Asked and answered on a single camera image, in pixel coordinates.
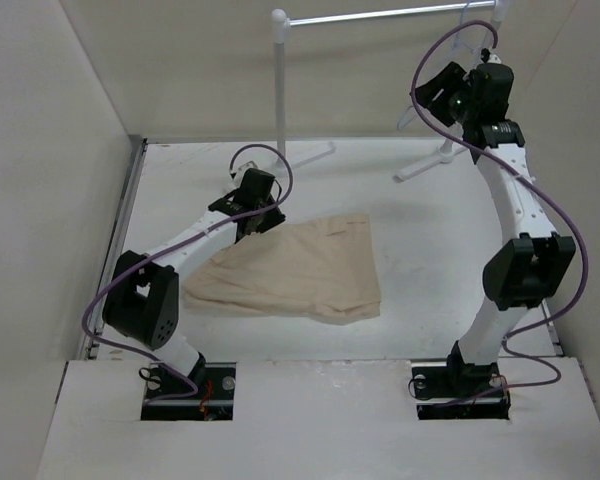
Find light blue wire hanger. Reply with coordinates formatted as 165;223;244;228
396;1;484;131

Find beige trousers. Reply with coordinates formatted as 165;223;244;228
181;213;381;324

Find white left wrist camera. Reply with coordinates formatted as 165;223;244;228
224;161;258;194

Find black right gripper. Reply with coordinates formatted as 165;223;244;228
410;62;479;128

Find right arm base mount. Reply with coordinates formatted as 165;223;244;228
408;355;511;421

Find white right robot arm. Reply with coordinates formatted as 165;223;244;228
415;62;576;397

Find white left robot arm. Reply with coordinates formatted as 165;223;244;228
102;167;285;399

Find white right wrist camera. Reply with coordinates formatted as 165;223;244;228
480;48;502;64

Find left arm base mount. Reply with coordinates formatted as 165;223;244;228
139;363;237;422

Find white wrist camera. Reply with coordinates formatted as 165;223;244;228
224;161;258;194
480;48;502;64

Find white clothes rack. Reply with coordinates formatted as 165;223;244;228
270;1;511;168

